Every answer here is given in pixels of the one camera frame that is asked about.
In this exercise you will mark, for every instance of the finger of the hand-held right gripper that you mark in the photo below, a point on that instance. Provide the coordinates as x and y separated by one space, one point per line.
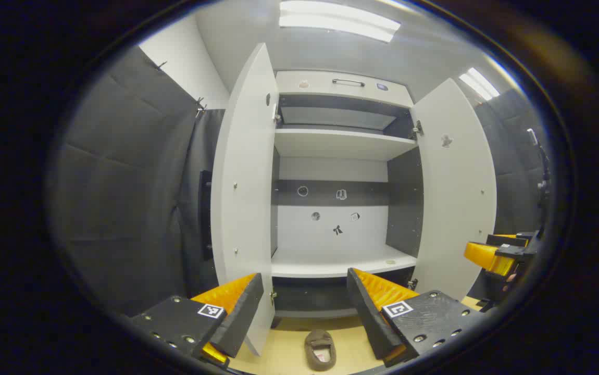
508 238
489 256

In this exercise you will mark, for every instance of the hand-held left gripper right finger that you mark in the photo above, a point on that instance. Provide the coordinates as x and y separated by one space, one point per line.
364 312

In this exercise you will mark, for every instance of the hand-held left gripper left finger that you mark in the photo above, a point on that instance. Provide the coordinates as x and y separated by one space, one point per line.
245 307

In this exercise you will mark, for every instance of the brown fuzzy shoe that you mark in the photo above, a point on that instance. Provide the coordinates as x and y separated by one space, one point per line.
320 341

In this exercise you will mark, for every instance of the grey shoe cabinet door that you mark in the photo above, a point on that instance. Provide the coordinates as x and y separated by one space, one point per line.
456 198
245 172

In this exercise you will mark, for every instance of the grey shoe cabinet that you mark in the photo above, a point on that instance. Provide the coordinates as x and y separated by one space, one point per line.
331 234

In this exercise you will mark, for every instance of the metal door hinge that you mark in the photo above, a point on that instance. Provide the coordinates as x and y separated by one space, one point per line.
277 115
412 284
417 130
273 297

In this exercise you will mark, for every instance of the grey cabinet shelf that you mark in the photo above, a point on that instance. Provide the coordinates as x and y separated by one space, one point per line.
331 260
341 143

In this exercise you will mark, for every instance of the black backdrop cloth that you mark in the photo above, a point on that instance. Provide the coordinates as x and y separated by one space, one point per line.
513 172
122 182

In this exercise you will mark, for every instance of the ceiling light panel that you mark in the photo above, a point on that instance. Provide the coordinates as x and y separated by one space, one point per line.
338 20
479 83

